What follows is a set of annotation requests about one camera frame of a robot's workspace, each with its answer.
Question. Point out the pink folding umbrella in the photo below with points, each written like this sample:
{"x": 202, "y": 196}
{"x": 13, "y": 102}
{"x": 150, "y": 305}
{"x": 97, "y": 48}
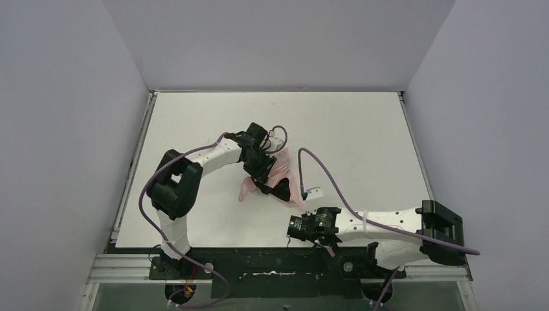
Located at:
{"x": 281, "y": 182}

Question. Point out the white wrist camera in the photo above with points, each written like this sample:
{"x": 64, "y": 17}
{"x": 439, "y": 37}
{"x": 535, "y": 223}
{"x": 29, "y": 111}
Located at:
{"x": 312, "y": 194}
{"x": 274, "y": 144}

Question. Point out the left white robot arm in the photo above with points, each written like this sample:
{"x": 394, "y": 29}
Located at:
{"x": 170, "y": 194}

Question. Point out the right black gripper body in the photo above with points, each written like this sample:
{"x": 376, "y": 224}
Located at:
{"x": 292, "y": 227}

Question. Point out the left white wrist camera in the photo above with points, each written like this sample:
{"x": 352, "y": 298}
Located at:
{"x": 274, "y": 144}

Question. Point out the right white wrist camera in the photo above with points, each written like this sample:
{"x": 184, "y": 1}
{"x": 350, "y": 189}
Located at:
{"x": 312, "y": 194}

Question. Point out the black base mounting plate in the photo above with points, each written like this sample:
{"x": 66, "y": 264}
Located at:
{"x": 350, "y": 273}

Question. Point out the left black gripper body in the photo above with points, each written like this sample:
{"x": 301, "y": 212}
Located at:
{"x": 266, "y": 177}

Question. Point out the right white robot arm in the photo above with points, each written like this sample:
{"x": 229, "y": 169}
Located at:
{"x": 430, "y": 231}

